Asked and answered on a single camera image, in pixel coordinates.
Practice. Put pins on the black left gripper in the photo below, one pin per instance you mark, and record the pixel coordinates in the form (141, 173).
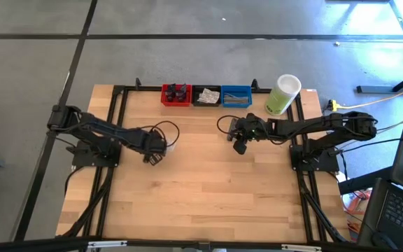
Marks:
(154, 147)

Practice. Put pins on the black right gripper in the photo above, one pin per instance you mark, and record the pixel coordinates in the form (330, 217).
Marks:
(248, 129)

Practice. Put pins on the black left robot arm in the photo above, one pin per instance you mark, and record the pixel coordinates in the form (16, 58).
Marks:
(110, 134)

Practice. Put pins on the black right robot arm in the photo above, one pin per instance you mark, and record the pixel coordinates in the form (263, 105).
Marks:
(313, 124)

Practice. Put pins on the blue plastic bin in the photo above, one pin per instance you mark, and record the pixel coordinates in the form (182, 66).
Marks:
(236, 89)

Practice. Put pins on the green white wipes canister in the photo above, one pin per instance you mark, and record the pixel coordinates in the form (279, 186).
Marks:
(280, 99)

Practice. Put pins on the red plastic bin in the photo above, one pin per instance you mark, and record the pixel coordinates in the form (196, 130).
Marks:
(176, 103)

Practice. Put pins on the black plastic bin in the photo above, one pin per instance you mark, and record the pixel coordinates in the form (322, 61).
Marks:
(195, 96)

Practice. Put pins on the yellow plug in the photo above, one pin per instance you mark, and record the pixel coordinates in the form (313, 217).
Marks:
(333, 104)

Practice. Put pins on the grey bench leg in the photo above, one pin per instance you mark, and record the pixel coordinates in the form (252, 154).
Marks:
(376, 89)

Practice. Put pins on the black laptop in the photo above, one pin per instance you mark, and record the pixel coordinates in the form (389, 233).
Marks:
(401, 213)

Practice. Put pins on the black aluminium table frame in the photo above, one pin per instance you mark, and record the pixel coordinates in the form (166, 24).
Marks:
(145, 88)

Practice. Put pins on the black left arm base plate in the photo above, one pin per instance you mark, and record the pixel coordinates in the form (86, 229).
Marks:
(82, 159)

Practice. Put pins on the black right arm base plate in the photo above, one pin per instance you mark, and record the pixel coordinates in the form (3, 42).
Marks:
(327, 164)

